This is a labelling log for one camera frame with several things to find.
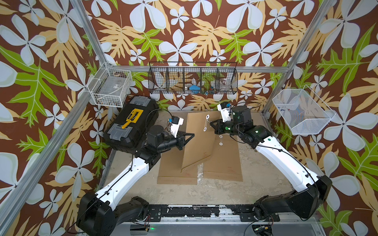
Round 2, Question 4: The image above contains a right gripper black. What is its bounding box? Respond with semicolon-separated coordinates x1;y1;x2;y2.
209;118;244;138

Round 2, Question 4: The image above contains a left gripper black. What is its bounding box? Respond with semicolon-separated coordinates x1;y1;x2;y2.
155;131;193;153

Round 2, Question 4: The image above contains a brown kraft file bag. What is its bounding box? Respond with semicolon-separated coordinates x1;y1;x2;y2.
157;148;197;185
203;135;243;182
182;111;221;171

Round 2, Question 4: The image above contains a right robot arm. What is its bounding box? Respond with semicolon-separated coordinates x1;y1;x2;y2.
210;102;332;221

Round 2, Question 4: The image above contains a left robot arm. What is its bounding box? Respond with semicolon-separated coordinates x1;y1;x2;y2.
75;125;195;236

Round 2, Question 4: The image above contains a black yellow toolbox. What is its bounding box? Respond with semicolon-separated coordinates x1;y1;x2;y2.
103;96;158;154

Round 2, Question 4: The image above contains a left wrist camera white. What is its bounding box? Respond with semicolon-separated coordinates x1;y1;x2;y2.
169;116;184;138

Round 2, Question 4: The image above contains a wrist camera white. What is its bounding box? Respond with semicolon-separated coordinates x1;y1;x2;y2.
217;102;231;123
169;116;184;138

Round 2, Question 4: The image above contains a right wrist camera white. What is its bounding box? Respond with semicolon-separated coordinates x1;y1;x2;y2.
217;102;231;123

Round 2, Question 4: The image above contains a black wire basket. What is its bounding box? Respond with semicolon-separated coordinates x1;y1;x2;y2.
148;62;239;95

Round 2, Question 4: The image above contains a white wire basket right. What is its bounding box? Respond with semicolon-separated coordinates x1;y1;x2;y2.
273;86;336;135

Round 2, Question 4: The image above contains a white wire basket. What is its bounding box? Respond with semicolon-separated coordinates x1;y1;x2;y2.
273;86;336;135
88;63;132;108

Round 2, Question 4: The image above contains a white wire basket left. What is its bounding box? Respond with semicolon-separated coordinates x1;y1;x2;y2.
88;63;132;108

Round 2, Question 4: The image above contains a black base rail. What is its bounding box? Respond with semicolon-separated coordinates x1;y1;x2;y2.
121;204;281;222

